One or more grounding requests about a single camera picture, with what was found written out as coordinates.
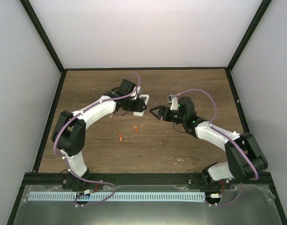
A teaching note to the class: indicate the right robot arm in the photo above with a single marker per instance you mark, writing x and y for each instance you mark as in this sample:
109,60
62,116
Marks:
245,159

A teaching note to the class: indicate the white remote control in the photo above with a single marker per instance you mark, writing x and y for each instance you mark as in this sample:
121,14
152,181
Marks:
137,112

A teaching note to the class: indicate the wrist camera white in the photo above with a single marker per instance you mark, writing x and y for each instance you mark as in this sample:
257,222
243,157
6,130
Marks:
137,93
173,101

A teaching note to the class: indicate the light blue cable duct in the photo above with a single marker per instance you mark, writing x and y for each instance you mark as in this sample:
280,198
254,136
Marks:
124,196

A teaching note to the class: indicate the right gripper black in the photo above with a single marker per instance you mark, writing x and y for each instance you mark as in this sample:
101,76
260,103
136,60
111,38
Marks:
164,109

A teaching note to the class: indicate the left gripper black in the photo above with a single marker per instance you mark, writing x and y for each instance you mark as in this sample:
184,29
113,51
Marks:
138,107

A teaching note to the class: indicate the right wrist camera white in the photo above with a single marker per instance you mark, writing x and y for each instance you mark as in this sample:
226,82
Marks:
173,101

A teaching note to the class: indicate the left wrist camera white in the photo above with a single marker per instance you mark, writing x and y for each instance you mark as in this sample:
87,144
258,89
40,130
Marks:
137,93

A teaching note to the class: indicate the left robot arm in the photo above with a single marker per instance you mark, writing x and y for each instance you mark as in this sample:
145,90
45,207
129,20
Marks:
69,134

